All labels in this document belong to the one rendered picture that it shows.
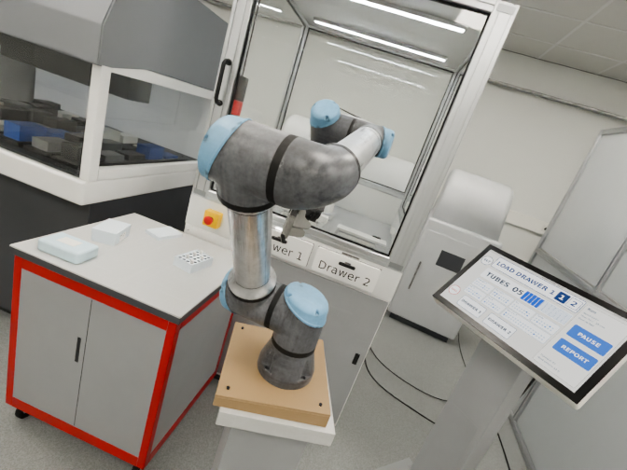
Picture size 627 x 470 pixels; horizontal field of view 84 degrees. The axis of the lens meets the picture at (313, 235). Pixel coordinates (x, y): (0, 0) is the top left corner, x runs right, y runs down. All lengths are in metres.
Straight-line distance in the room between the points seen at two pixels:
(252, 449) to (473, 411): 0.82
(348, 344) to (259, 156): 1.29
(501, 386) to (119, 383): 1.29
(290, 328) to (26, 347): 1.06
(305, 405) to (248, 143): 0.63
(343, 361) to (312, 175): 1.33
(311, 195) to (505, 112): 4.30
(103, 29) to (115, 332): 1.07
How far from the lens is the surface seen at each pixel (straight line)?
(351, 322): 1.65
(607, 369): 1.26
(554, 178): 4.89
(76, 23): 1.70
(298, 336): 0.85
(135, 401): 1.44
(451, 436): 1.59
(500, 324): 1.31
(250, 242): 0.69
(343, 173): 0.55
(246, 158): 0.54
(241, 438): 1.01
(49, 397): 1.69
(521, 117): 4.78
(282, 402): 0.90
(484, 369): 1.44
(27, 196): 2.04
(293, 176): 0.51
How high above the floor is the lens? 1.41
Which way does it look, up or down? 17 degrees down
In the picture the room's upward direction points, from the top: 19 degrees clockwise
